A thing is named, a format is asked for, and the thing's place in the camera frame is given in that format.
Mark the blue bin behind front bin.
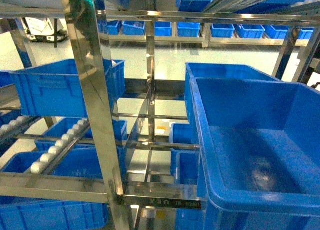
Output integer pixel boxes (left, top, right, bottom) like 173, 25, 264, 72
184, 62, 279, 131

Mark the stainless steel vertical post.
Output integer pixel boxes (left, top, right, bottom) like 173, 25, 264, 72
61, 0, 133, 230

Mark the blue crate bottom left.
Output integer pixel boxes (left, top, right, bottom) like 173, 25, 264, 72
0, 196, 109, 230

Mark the blue crate left shelf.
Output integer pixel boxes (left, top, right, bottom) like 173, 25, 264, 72
7, 58, 126, 118

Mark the white roller track left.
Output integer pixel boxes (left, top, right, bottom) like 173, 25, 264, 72
26, 118, 90, 174

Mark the large blue bin front right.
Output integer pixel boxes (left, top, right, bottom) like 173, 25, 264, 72
190, 78, 320, 230

